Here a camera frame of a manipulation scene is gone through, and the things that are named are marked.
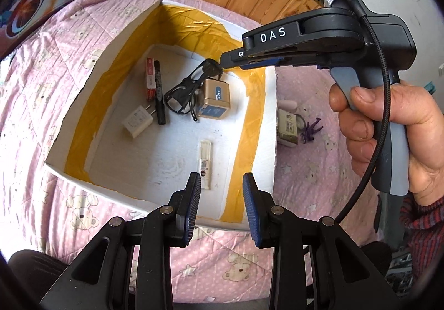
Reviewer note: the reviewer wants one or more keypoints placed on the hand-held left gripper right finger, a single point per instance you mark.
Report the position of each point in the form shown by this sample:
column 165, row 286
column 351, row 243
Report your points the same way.
column 251, row 213

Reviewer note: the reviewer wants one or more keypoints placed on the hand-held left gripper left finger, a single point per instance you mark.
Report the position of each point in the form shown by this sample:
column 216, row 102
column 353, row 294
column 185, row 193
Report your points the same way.
column 192, row 206

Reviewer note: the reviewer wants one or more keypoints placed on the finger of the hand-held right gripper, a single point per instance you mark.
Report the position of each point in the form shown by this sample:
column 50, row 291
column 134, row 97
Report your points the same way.
column 263, row 63
column 232, row 57

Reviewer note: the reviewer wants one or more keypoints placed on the black glasses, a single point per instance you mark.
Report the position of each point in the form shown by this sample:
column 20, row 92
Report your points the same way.
column 209, row 64

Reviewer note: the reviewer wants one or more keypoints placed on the gold metal box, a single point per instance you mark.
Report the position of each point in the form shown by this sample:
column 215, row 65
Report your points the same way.
column 216, row 95

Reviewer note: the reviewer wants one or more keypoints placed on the white correction pen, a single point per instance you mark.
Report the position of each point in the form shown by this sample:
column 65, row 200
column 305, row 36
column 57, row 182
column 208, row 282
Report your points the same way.
column 205, row 157

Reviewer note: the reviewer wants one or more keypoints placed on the white cardboard box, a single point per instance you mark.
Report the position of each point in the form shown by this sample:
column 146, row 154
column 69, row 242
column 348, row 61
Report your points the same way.
column 166, row 154

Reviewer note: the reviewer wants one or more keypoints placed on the black marker pen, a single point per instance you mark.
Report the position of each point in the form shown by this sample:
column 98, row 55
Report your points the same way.
column 159, row 102

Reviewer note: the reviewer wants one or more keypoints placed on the white staples box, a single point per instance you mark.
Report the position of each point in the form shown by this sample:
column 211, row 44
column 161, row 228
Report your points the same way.
column 150, row 81

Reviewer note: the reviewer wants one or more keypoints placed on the white charger plug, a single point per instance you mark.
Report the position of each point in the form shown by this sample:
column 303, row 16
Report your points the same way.
column 137, row 121

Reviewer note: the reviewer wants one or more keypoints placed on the person's right forearm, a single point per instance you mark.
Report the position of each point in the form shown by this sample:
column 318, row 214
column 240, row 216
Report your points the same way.
column 426, row 223

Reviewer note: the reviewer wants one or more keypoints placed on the person's right hand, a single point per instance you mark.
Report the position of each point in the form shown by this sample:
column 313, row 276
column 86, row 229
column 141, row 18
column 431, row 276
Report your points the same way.
column 423, row 129

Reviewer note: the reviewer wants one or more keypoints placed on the small pink device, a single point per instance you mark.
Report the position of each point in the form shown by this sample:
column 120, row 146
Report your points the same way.
column 286, row 105

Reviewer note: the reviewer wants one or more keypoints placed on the beige tissue pack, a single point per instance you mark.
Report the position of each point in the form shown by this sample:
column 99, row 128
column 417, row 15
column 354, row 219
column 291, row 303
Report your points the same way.
column 288, row 128

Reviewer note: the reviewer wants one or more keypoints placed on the purple toy figure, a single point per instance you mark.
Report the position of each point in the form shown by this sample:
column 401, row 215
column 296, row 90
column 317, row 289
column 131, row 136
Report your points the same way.
column 312, row 128

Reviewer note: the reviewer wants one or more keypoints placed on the teal flat item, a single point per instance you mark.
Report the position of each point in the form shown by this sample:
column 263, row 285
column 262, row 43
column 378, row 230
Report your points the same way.
column 431, row 88

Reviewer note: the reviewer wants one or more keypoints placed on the pink bear print blanket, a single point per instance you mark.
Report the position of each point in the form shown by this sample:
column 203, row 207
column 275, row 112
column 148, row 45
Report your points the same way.
column 52, row 88

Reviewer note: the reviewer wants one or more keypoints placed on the shield print picture box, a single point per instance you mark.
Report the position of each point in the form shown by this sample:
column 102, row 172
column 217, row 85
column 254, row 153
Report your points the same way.
column 27, row 8

